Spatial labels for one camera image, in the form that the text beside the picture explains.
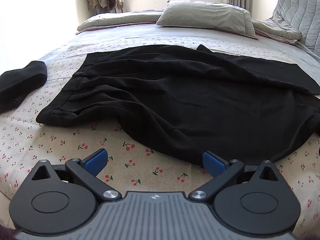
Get grey bed sheet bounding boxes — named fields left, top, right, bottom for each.
left=45, top=22, right=320, bottom=67

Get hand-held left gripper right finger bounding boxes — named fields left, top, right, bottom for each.
left=188, top=151, right=279, bottom=202

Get folded black garment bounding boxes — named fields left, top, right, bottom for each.
left=0, top=60, right=48, bottom=112

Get flat grey pillow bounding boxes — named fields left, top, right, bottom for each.
left=76, top=11, right=307, bottom=46

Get cherry print sheet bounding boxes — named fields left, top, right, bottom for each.
left=0, top=36, right=320, bottom=207

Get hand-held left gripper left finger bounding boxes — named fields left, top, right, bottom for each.
left=31, top=148, right=121, bottom=202

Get grey quilted blanket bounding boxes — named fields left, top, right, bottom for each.
left=266, top=0, right=320, bottom=58

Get black pants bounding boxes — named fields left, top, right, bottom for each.
left=36, top=44, right=320, bottom=167

